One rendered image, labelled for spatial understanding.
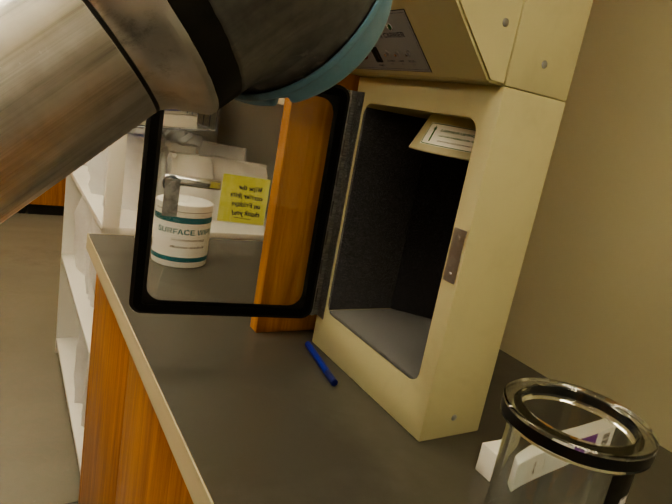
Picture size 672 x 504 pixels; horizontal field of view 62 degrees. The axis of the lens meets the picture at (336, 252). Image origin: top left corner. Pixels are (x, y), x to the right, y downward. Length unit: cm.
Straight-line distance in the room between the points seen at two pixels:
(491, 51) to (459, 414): 48
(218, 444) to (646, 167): 81
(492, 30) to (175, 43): 49
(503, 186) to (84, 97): 57
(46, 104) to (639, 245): 96
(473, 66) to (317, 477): 50
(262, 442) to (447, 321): 28
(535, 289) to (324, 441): 60
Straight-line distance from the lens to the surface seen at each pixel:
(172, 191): 86
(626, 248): 109
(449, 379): 78
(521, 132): 73
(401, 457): 77
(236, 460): 70
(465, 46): 68
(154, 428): 99
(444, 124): 81
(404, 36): 75
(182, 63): 24
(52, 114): 24
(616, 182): 111
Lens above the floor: 135
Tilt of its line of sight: 14 degrees down
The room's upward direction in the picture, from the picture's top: 10 degrees clockwise
